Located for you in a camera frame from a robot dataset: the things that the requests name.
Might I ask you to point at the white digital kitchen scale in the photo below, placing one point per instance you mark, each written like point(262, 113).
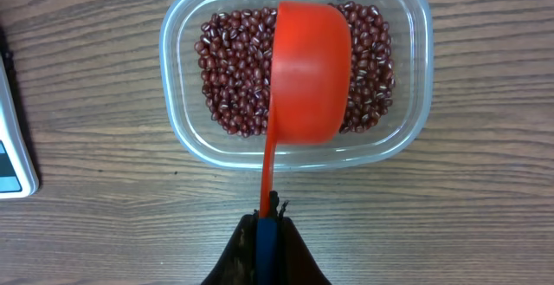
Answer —
point(19, 176)

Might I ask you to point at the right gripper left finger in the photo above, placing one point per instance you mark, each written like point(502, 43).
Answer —
point(235, 265)

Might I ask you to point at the clear plastic container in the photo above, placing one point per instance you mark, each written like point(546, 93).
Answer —
point(411, 32)

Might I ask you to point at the red adzuki beans in container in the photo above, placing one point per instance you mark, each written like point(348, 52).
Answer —
point(234, 56)

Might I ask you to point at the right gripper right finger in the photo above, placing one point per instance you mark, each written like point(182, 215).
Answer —
point(294, 262)

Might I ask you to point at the red scoop with blue handle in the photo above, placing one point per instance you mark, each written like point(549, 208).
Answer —
point(310, 78)

